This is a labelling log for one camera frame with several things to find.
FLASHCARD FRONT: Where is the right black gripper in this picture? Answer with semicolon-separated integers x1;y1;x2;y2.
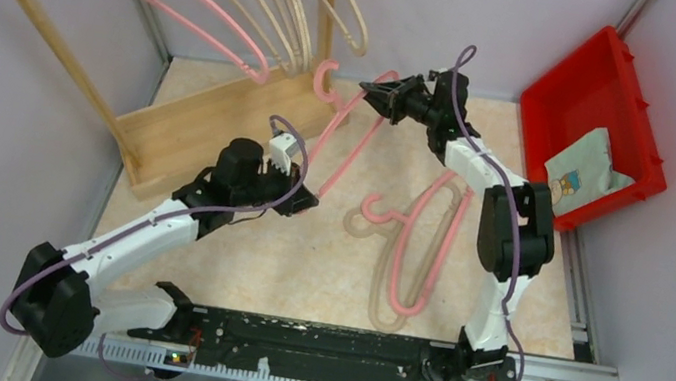
352;65;444;133

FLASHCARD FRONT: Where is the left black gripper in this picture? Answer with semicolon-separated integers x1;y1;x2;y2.
231;150;324;220

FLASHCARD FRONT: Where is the beige hanger with left hook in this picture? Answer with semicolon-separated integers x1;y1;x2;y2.
342;180;473;334

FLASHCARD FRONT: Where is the pink plastic hanger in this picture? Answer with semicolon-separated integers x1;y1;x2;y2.
108;0;282;86

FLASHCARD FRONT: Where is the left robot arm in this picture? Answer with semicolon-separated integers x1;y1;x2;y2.
0;133;318;358

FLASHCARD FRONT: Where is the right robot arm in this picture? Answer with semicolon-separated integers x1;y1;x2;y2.
360;70;555;381

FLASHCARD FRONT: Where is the black base bar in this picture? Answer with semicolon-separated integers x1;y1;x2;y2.
123;293;523;381

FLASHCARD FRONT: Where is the wooden hanger rack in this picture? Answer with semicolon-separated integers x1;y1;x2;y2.
16;0;368;200

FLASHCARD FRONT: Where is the red plastic bin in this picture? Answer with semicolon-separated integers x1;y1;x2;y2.
519;26;667;232

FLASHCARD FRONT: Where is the printed cloth in bin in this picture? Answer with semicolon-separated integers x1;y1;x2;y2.
545;127;636;217

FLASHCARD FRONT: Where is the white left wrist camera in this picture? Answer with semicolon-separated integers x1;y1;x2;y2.
268;132;300;176

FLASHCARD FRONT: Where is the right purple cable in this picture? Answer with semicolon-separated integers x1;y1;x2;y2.
405;42;571;381

